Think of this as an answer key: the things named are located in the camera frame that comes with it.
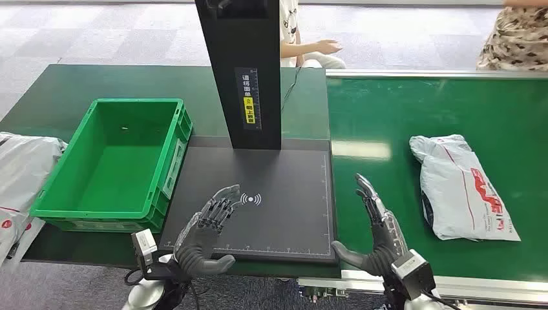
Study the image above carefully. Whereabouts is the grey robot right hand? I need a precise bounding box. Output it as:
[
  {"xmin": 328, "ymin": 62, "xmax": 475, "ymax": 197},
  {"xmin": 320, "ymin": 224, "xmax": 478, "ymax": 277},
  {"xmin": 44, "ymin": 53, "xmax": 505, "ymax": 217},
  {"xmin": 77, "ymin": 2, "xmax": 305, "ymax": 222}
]
[{"xmin": 332, "ymin": 173, "xmax": 410, "ymax": 277}]

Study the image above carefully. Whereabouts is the person's hand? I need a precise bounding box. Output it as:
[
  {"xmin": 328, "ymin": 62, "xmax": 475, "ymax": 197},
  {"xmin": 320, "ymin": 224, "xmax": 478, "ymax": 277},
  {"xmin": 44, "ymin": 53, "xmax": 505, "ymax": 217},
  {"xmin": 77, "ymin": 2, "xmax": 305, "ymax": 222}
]
[{"xmin": 314, "ymin": 39, "xmax": 344, "ymax": 56}]

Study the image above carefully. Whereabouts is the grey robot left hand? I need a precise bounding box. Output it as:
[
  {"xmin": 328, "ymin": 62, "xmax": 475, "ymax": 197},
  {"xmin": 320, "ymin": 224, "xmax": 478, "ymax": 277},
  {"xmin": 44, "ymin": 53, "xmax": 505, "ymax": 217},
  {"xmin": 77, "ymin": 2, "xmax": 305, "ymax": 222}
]
[{"xmin": 173, "ymin": 185, "xmax": 242, "ymax": 277}]

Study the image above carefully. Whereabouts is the white package with red logo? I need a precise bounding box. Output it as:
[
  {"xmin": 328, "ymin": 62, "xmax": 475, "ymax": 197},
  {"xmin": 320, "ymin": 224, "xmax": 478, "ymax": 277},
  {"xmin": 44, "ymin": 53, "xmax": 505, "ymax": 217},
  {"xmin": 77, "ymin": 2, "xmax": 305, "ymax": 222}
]
[{"xmin": 408, "ymin": 134, "xmax": 522, "ymax": 243}]

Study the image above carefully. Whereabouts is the green conveyor belt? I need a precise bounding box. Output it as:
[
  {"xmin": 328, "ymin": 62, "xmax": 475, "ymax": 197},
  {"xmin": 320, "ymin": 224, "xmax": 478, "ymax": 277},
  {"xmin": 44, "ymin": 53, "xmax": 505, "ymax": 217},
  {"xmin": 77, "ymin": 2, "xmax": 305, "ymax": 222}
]
[{"xmin": 297, "ymin": 68, "xmax": 548, "ymax": 310}]

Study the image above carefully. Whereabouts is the black inbound scanner machine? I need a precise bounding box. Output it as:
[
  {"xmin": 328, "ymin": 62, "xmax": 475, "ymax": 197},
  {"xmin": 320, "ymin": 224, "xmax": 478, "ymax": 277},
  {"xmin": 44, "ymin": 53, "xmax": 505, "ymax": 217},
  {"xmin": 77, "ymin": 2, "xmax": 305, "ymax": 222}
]
[{"xmin": 158, "ymin": 0, "xmax": 339, "ymax": 265}]

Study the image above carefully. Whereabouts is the person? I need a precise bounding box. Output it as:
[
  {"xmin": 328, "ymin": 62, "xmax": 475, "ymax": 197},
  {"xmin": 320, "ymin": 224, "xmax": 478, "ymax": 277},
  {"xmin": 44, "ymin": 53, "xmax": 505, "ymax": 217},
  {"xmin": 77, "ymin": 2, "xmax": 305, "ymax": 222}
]
[
  {"xmin": 476, "ymin": 0, "xmax": 548, "ymax": 72},
  {"xmin": 280, "ymin": 0, "xmax": 347, "ymax": 70}
]

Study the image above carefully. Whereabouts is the green terminal block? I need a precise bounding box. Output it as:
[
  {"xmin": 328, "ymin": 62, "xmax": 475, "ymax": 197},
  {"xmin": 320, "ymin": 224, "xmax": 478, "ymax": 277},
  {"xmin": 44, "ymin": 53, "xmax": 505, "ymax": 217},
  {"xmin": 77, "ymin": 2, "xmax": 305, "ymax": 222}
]
[{"xmin": 299, "ymin": 285, "xmax": 349, "ymax": 301}]

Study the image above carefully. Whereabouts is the black yellow label sticker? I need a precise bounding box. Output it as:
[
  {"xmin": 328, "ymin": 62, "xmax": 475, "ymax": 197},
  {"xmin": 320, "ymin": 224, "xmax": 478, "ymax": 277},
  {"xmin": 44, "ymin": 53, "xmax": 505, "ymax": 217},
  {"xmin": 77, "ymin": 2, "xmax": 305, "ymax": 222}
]
[{"xmin": 234, "ymin": 67, "xmax": 261, "ymax": 132}]

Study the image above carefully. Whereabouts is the green plastic crate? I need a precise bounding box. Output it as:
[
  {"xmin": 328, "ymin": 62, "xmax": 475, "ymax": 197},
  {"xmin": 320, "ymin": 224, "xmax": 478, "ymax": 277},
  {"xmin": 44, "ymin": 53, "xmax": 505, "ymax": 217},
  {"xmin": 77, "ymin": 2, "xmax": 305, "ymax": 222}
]
[{"xmin": 29, "ymin": 98, "xmax": 194, "ymax": 234}]

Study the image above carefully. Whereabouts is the white plastic courier bag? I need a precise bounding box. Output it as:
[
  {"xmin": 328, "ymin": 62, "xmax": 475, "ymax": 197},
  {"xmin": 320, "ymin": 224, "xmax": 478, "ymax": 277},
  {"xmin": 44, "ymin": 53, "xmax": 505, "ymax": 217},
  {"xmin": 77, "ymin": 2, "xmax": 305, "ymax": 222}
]
[
  {"xmin": 0, "ymin": 131, "xmax": 69, "ymax": 215},
  {"xmin": 0, "ymin": 205, "xmax": 47, "ymax": 269}
]

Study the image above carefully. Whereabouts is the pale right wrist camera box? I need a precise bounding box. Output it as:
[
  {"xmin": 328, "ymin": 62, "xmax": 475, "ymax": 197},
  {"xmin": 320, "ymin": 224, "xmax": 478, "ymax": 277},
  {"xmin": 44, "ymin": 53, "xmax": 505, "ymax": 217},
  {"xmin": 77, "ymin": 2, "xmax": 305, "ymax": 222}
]
[{"xmin": 390, "ymin": 249, "xmax": 437, "ymax": 301}]

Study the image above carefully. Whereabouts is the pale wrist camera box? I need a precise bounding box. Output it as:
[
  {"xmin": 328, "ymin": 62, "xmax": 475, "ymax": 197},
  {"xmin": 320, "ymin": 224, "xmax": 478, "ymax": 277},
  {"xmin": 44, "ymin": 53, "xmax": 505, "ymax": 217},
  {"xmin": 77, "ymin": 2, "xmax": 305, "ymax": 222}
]
[
  {"xmin": 131, "ymin": 228, "xmax": 159, "ymax": 269},
  {"xmin": 390, "ymin": 249, "xmax": 437, "ymax": 301}
]

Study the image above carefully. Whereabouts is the thin black machine cable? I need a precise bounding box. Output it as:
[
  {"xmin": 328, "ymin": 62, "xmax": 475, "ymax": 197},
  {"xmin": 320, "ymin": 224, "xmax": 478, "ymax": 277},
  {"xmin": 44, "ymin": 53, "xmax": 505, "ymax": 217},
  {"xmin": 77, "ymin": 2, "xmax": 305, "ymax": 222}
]
[{"xmin": 280, "ymin": 65, "xmax": 304, "ymax": 114}]

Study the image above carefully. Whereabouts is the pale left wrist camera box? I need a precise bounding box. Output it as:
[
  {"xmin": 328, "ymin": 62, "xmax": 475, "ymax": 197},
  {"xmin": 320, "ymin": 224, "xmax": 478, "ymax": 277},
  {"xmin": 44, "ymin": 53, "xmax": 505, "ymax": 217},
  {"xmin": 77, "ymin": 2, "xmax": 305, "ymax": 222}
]
[{"xmin": 131, "ymin": 228, "xmax": 159, "ymax": 269}]

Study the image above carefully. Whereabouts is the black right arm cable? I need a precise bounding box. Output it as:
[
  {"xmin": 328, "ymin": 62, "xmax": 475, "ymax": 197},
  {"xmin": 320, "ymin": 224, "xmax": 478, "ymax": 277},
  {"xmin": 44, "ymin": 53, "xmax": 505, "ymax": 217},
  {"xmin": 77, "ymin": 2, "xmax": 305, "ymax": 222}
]
[{"xmin": 421, "ymin": 290, "xmax": 462, "ymax": 310}]

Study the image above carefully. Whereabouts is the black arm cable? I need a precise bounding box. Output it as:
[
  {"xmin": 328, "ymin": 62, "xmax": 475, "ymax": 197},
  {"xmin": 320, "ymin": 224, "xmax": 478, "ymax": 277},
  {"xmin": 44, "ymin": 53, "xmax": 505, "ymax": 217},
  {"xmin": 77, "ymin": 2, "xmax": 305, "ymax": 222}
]
[
  {"xmin": 123, "ymin": 268, "xmax": 149, "ymax": 287},
  {"xmin": 421, "ymin": 290, "xmax": 462, "ymax": 310}
]

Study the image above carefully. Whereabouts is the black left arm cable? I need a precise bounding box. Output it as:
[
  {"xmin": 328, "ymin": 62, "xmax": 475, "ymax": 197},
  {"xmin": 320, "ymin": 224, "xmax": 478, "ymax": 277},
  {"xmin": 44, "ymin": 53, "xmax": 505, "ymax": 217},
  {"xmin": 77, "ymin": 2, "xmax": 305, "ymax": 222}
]
[{"xmin": 123, "ymin": 268, "xmax": 149, "ymax": 287}]

